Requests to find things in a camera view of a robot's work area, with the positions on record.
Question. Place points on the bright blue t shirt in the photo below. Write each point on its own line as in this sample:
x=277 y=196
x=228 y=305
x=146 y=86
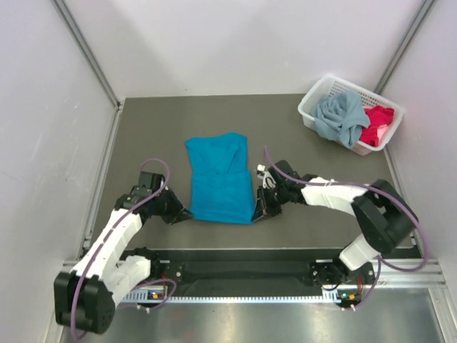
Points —
x=221 y=185

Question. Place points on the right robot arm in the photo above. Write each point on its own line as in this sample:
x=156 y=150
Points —
x=384 y=218

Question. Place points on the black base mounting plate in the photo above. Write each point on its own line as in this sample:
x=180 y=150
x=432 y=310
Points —
x=271 y=287

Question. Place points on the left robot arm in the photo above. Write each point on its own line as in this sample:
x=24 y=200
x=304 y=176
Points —
x=86 y=296

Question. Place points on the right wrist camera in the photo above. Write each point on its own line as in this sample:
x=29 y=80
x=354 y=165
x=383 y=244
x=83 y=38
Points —
x=266 y=177

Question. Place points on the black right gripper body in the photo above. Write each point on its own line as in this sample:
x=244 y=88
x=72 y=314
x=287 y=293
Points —
x=272 y=199

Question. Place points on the aluminium frame rail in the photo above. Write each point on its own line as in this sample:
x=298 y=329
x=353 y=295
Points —
x=407 y=273

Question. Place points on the corner aluminium post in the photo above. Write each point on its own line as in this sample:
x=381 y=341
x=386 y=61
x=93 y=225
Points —
x=91 y=60
x=406 y=41

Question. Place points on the white plastic laundry basket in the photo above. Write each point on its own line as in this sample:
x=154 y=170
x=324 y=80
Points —
x=330 y=85

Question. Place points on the right corner aluminium post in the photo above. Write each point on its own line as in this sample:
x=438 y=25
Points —
x=406 y=41

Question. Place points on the red t shirt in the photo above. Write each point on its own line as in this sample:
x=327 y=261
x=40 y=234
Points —
x=378 y=115

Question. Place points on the left corner aluminium post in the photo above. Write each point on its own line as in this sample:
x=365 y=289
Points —
x=91 y=60

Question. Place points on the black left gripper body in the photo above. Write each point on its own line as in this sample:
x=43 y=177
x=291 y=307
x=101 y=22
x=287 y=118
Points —
x=168 y=206

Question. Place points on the pink garment in basket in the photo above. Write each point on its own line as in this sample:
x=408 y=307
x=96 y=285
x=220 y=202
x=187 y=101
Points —
x=381 y=130

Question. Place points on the grey-blue t shirt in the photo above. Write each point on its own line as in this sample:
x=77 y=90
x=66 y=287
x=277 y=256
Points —
x=340 y=118

